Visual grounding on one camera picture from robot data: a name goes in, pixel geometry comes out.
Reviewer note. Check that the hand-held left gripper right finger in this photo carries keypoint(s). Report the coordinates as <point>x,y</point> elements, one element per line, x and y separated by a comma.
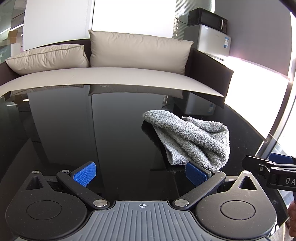
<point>196,176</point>

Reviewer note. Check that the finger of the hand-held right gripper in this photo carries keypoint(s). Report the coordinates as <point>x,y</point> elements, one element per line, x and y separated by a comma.
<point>279,158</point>
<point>254,163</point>

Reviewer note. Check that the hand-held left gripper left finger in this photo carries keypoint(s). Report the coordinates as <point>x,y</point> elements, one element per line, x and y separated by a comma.
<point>84,174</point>

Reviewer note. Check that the grey terry towel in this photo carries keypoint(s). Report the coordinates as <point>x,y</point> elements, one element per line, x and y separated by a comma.
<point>192,136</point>

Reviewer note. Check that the person's right hand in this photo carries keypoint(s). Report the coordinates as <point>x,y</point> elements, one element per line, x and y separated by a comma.
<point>292,215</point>

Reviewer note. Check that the brown sofa with beige seat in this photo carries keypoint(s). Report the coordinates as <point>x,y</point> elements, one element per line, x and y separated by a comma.
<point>115,77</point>

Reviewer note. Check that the small beige cushion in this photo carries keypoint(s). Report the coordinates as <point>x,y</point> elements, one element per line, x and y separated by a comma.
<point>48,59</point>

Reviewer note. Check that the fridge label sticker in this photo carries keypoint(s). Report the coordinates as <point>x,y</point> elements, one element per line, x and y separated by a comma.
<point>227,42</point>

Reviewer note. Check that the silver mini fridge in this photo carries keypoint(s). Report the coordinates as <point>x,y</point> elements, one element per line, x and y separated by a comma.
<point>208,39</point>

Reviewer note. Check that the large beige cushion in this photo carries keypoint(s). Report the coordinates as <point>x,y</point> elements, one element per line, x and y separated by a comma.
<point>138,52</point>

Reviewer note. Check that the black microwave oven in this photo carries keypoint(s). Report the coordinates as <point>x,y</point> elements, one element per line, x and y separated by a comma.
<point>204,18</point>

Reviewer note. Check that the white board panel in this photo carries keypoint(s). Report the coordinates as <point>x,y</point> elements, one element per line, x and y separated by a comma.
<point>131,16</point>
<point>57,23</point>

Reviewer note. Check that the cardboard box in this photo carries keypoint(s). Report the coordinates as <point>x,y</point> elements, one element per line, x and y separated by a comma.
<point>13,36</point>

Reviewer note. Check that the window blinds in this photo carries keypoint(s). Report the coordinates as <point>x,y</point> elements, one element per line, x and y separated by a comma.
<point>182,16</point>

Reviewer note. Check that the grey window frame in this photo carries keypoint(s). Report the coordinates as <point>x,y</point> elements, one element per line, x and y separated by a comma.
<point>277,120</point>

